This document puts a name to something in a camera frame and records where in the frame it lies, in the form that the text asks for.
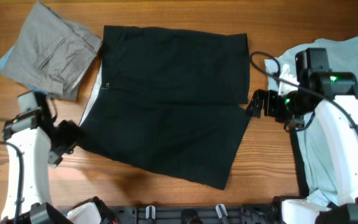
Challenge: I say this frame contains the black shorts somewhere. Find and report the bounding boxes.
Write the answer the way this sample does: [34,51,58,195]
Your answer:
[80,26,250,190]

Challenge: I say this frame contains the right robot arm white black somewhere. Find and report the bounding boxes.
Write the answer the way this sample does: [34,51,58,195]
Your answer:
[247,48,358,223]

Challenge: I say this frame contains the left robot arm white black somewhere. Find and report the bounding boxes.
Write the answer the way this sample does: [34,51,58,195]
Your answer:
[1,91,83,219]

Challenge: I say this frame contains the folded grey shorts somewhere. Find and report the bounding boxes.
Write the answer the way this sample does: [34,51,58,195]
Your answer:
[1,2,102,101]

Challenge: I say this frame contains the light blue t-shirt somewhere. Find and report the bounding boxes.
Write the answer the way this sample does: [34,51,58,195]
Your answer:
[265,37,358,206]

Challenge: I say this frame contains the folded light blue cloth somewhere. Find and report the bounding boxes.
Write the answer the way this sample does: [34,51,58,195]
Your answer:
[0,46,14,71]

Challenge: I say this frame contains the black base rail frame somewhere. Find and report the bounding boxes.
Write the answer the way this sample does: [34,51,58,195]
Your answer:
[109,196,289,224]

